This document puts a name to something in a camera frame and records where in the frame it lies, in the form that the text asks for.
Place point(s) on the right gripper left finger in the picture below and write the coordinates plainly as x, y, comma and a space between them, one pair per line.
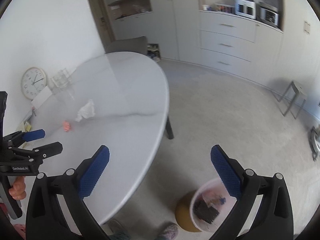
45, 219

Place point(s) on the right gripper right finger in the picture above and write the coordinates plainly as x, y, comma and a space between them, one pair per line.
262, 209

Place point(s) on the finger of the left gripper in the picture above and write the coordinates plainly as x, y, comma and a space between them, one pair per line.
33, 135
47, 151

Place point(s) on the pink paper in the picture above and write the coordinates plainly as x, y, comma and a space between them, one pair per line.
66, 126

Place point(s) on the black mesh foam pad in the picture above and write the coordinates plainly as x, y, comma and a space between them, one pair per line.
205, 213

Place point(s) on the pink knit sleeve forearm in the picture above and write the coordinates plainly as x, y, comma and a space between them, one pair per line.
9, 231

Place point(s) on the person's left hand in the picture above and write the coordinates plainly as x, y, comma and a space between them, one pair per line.
17, 191

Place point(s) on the yellow sticky note pad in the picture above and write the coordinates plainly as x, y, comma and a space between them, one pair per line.
27, 126

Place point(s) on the white card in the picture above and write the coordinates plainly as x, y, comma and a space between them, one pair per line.
39, 100

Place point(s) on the crumpled white tissue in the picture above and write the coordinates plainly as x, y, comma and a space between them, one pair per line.
85, 112

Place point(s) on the yellow round stool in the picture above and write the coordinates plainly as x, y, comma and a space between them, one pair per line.
182, 213

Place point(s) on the patterned slipper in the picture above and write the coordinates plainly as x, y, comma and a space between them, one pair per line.
170, 232

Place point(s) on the grey metal side stool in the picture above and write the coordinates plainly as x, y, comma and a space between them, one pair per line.
298, 94

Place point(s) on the grey dining chair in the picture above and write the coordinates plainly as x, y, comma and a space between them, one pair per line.
135, 45

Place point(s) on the white drawer cabinet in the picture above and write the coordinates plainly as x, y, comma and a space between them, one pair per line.
227, 43

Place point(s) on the tall white wardrobe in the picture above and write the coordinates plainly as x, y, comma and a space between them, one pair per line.
172, 24

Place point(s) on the silver toaster oven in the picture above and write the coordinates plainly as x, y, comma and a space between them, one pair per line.
268, 14

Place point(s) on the white microwave oven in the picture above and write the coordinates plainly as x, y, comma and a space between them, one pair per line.
245, 8

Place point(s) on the white wall clock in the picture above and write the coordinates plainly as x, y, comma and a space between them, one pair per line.
33, 81

